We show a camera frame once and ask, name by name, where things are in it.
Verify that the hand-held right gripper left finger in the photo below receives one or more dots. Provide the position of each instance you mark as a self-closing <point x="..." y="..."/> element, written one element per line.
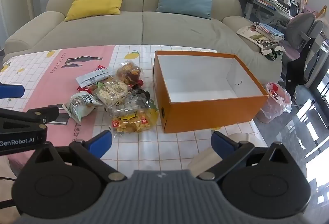
<point x="100" y="143"/>

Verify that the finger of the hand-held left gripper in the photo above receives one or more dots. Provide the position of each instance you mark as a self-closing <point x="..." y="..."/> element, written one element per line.
<point x="48" y="112"/>
<point x="11" y="91"/>

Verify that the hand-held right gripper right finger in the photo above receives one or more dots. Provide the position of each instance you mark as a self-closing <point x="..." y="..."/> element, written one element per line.
<point x="221" y="143"/>

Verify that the orange cardboard box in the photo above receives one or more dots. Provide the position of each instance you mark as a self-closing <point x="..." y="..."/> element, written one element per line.
<point x="210" y="116"/>

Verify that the yellow cracker packet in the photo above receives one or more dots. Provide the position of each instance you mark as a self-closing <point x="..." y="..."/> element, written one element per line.
<point x="131" y="122"/>

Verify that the green raisin packet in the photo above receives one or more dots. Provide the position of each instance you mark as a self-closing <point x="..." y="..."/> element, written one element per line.
<point x="93" y="87"/>

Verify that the clear snack packet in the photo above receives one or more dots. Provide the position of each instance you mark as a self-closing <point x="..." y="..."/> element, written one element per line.
<point x="133" y="103"/>

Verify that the white peanut snack packet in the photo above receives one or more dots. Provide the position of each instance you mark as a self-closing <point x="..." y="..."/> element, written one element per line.
<point x="111" y="90"/>

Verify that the silver snack packet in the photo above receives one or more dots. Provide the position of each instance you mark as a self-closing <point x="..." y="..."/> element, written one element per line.
<point x="92" y="77"/>

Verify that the black candy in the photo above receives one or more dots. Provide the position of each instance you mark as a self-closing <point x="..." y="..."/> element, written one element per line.
<point x="140" y="92"/>

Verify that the red snack packet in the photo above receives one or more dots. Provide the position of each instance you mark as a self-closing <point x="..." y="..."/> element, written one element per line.
<point x="101" y="68"/>

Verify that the small red-capped dark bottle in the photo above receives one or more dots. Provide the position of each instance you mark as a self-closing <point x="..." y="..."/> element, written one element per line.
<point x="137" y="83"/>

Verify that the orange label date packet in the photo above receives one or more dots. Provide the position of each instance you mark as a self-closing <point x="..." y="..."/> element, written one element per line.
<point x="127" y="70"/>

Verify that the pink and white tablecloth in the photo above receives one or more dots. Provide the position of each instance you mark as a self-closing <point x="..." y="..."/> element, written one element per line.
<point x="154" y="144"/>

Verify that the pink trash bin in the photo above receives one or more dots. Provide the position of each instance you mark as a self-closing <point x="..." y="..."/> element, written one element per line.
<point x="273" y="103"/>

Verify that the black garment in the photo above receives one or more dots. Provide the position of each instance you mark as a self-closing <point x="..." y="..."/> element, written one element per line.
<point x="298" y="70"/>

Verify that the stack of books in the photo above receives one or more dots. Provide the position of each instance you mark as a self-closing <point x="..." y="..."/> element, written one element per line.
<point x="268" y="31"/>

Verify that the beige sofa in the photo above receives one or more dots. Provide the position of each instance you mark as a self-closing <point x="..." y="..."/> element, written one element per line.
<point x="167" y="29"/>

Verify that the grey office chair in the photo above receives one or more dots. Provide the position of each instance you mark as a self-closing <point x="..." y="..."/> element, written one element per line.
<point x="300" y="29"/>

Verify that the white desk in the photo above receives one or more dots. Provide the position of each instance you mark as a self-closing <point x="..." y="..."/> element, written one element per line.
<point x="262" y="9"/>

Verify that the white tablet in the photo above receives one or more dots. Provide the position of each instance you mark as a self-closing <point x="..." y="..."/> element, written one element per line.
<point x="293" y="9"/>

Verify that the yellow wooden hanger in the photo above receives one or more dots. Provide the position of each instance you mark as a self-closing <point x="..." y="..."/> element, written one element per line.
<point x="321" y="12"/>

